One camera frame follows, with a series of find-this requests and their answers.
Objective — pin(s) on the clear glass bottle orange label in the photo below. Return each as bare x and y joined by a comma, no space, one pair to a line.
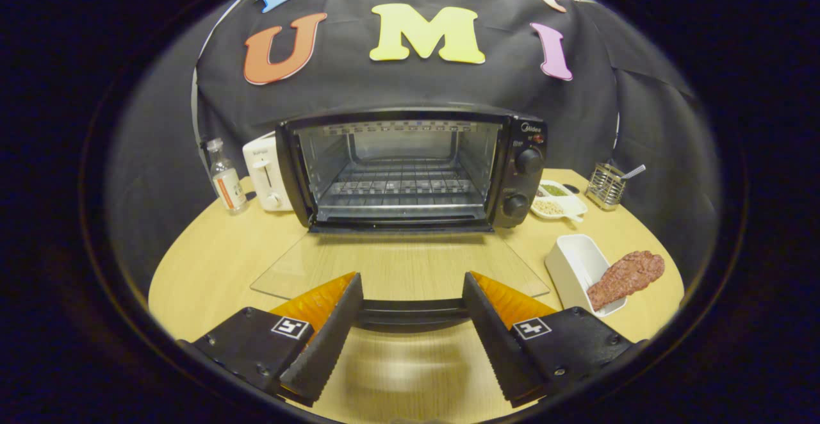
227,187

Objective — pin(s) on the white rectangular tray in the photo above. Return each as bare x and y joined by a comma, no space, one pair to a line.
573,264

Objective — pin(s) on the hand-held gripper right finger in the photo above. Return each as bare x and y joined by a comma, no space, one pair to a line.
500,341

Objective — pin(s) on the black toaster oven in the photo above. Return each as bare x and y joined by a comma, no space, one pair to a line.
524,185

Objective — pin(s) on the white bread toaster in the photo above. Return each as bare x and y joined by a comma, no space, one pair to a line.
274,184

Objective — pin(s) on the white divided plate with grains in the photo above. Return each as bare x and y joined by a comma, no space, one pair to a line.
564,206

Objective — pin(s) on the brown steak piece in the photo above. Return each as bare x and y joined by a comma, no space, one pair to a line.
628,273

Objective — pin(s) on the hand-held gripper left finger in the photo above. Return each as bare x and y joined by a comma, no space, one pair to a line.
323,341

